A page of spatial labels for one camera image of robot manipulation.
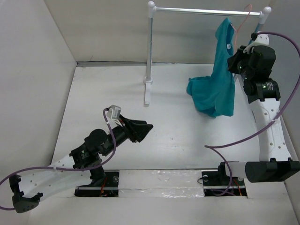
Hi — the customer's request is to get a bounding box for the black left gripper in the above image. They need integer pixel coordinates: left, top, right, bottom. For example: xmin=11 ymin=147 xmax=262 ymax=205
xmin=103 ymin=114 xmax=153 ymax=156

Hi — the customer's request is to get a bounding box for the pink wire hanger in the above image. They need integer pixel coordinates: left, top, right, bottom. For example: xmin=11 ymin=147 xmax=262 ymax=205
xmin=232 ymin=3 xmax=252 ymax=50

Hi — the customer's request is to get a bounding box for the teal t shirt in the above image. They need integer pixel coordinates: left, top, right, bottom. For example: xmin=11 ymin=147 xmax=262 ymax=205
xmin=187 ymin=18 xmax=235 ymax=118

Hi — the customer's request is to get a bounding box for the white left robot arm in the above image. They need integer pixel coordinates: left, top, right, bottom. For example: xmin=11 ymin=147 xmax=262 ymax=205
xmin=9 ymin=116 xmax=153 ymax=213

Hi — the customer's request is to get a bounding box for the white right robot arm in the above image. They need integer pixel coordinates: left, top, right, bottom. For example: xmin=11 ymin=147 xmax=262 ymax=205
xmin=227 ymin=45 xmax=300 ymax=183

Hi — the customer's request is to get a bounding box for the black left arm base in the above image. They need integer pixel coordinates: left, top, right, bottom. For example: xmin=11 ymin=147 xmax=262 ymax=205
xmin=74 ymin=170 xmax=120 ymax=198

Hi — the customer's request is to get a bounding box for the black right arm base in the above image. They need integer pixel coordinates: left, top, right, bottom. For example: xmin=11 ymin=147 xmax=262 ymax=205
xmin=197 ymin=162 xmax=247 ymax=197

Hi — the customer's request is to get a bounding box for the white clothes rack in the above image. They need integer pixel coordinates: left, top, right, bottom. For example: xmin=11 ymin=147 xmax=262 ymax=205
xmin=143 ymin=1 xmax=272 ymax=105

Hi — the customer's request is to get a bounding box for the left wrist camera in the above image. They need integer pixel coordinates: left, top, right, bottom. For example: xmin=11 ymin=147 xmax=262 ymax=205
xmin=106 ymin=105 xmax=121 ymax=126

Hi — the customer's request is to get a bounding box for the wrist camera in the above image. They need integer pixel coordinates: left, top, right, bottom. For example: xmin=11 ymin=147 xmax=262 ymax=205
xmin=106 ymin=105 xmax=121 ymax=126
xmin=243 ymin=33 xmax=270 ymax=54

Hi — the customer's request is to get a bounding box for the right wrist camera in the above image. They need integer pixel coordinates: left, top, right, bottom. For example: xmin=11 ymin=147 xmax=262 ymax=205
xmin=243 ymin=33 xmax=270 ymax=54

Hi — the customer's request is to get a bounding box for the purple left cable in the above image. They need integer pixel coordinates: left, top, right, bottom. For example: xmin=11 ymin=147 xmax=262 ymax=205
xmin=0 ymin=107 xmax=117 ymax=210

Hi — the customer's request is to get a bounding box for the purple cable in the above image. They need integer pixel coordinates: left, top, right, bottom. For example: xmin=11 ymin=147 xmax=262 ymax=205
xmin=0 ymin=107 xmax=117 ymax=210
xmin=204 ymin=32 xmax=300 ymax=196

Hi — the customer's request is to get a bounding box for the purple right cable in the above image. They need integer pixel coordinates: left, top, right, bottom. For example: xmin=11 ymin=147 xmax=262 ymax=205
xmin=204 ymin=32 xmax=300 ymax=196

